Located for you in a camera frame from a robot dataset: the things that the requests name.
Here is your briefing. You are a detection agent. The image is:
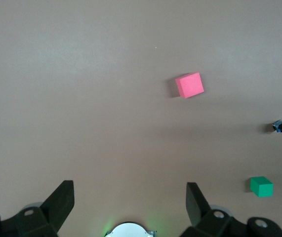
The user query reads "green foam cube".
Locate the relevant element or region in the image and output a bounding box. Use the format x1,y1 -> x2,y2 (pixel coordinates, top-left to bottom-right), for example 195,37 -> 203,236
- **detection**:
250,176 -> 274,198

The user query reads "brown table cover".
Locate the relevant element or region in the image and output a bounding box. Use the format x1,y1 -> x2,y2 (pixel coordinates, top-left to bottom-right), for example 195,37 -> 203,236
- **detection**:
0,0 -> 282,237

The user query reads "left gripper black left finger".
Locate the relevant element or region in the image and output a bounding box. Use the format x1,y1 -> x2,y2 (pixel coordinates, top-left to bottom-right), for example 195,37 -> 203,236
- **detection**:
1,180 -> 75,237

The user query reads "pink foam cube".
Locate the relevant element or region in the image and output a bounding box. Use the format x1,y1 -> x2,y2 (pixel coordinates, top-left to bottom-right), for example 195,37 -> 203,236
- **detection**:
175,72 -> 205,99

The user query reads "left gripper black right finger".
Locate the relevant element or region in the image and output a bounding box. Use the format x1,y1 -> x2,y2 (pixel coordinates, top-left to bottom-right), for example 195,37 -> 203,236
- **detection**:
179,182 -> 249,237

